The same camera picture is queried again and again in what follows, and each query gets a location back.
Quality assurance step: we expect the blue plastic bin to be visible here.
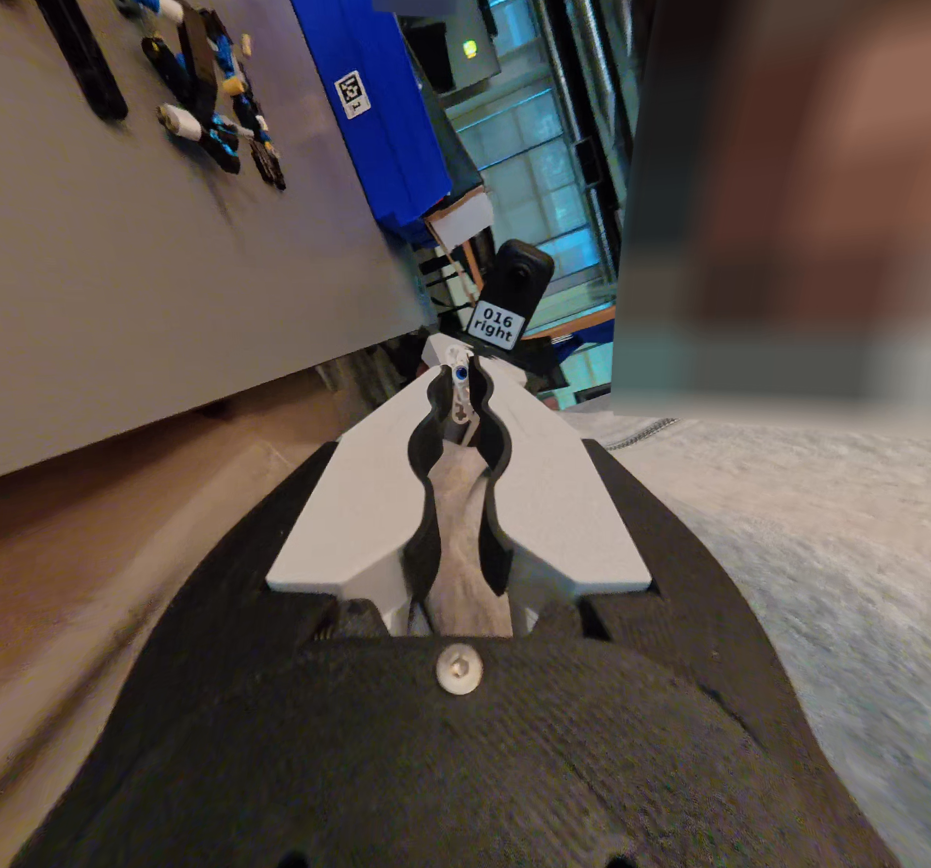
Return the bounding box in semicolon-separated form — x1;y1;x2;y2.
285;0;452;243

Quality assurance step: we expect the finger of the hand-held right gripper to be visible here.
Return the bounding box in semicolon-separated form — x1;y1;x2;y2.
422;332;474;378
486;355;543;398

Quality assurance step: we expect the pile of small lego pins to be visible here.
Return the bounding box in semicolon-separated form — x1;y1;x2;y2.
214;64;288;191

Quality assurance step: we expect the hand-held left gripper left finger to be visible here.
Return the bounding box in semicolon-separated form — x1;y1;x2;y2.
267;365;455;638

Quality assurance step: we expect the person in grey hoodie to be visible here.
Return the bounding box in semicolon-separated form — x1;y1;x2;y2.
563;413;931;868

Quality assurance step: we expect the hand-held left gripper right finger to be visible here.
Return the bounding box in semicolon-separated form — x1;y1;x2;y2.
469;355;653;638

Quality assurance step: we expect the long black lego beam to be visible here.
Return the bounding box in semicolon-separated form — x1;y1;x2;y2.
22;0;128;120

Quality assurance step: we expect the black lego frame assembly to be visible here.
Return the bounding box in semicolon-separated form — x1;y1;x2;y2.
102;0;242;176

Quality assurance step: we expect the black monitor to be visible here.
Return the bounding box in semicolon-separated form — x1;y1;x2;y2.
400;20;455;94

